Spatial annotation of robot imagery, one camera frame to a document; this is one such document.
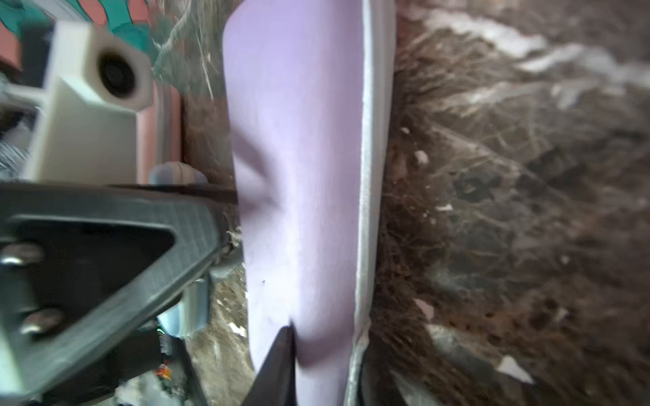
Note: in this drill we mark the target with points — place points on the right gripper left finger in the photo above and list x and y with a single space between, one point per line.
275 384

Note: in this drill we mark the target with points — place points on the purple zippered umbrella case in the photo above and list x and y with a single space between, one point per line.
309 87

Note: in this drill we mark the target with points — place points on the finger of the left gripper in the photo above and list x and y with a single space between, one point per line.
83 267

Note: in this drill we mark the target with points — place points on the blue zippered umbrella case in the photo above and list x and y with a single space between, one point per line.
191 313

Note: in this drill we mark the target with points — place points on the pink zippered umbrella case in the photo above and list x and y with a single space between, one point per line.
159 131

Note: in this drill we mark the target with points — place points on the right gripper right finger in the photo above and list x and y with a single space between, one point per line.
377 384

